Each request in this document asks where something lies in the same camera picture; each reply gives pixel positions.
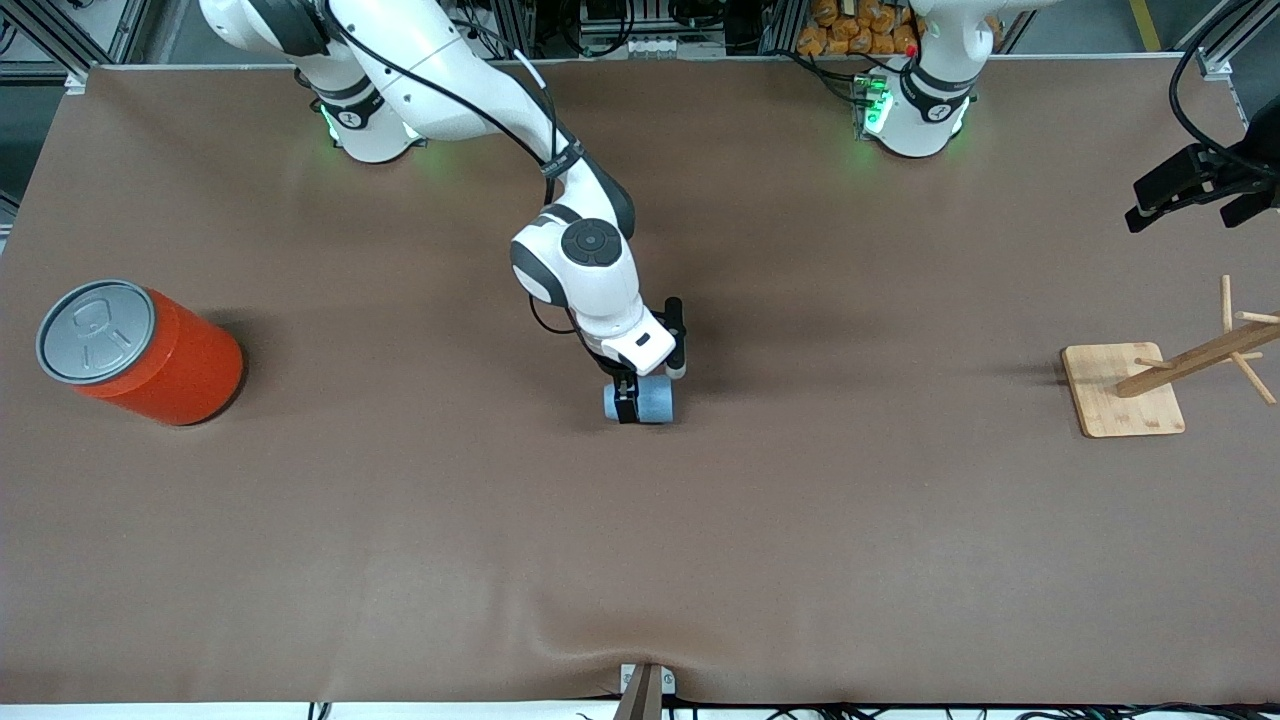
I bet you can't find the light blue plastic cup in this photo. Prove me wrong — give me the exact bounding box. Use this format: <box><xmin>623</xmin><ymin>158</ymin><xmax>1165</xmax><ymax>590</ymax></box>
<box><xmin>603</xmin><ymin>375</ymin><xmax>677</xmax><ymax>425</ymax></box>

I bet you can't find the wooden cup rack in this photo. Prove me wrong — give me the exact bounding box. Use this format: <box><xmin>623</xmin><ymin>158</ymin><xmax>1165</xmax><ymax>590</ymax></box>
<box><xmin>1061</xmin><ymin>275</ymin><xmax>1280</xmax><ymax>439</ymax></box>

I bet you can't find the aluminium frame profile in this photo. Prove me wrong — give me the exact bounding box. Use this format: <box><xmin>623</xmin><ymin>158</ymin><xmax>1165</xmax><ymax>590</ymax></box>
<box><xmin>0</xmin><ymin>0</ymin><xmax>151</xmax><ymax>83</ymax></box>
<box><xmin>1195</xmin><ymin>0</ymin><xmax>1280</xmax><ymax>81</ymax></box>

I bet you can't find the metal clamp bracket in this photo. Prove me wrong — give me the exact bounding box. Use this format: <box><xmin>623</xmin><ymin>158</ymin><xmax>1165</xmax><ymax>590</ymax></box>
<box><xmin>612</xmin><ymin>662</ymin><xmax>677</xmax><ymax>720</ymax></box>

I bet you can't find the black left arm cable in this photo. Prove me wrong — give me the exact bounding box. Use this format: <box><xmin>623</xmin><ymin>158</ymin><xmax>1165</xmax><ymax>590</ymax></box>
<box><xmin>1168</xmin><ymin>0</ymin><xmax>1280</xmax><ymax>179</ymax></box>

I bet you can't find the white power strip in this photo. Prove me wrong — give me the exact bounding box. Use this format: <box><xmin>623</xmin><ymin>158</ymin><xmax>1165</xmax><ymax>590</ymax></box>
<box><xmin>625</xmin><ymin>36</ymin><xmax>728</xmax><ymax>57</ymax></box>

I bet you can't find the orange can with grey lid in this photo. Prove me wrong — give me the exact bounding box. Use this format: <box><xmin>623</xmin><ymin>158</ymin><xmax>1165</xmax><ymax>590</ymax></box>
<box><xmin>36</xmin><ymin>280</ymin><xmax>245</xmax><ymax>428</ymax></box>

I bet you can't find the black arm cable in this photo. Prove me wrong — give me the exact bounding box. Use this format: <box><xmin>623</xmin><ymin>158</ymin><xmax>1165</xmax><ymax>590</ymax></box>
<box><xmin>315</xmin><ymin>5</ymin><xmax>586</xmax><ymax>337</ymax></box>
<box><xmin>1168</xmin><ymin>0</ymin><xmax>1280</xmax><ymax>179</ymax></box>

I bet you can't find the orange packaged goods pile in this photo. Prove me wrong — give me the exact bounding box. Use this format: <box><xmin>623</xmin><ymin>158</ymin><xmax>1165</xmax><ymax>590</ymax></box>
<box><xmin>797</xmin><ymin>0</ymin><xmax>921</xmax><ymax>57</ymax></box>

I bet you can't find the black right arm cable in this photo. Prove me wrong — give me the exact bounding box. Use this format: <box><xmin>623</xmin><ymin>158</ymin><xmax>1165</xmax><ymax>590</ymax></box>
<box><xmin>315</xmin><ymin>5</ymin><xmax>586</xmax><ymax>337</ymax></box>

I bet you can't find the brown table cover cloth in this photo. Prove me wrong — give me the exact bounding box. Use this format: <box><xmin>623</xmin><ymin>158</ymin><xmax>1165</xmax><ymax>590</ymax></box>
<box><xmin>0</xmin><ymin>55</ymin><xmax>1280</xmax><ymax>706</ymax></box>

